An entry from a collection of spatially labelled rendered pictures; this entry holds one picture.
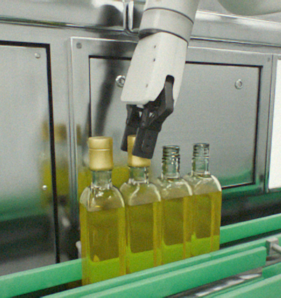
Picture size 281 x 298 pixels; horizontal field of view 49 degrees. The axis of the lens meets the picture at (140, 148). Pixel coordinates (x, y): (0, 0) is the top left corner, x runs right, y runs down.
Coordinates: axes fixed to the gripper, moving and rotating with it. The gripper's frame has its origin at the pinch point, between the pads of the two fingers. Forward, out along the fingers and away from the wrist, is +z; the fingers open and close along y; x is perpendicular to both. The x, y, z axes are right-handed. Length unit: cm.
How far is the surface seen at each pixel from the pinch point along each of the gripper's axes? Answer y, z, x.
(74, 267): -3.1, 21.4, -4.0
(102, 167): 1.7, 4.5, -5.1
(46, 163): -16.0, 8.1, -9.5
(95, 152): 1.2, 2.7, -6.5
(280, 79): -13.2, -21.6, 38.6
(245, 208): -17.0, 11.3, 42.5
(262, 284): 13.2, 14.8, 17.2
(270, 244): 4.6, 12.4, 27.6
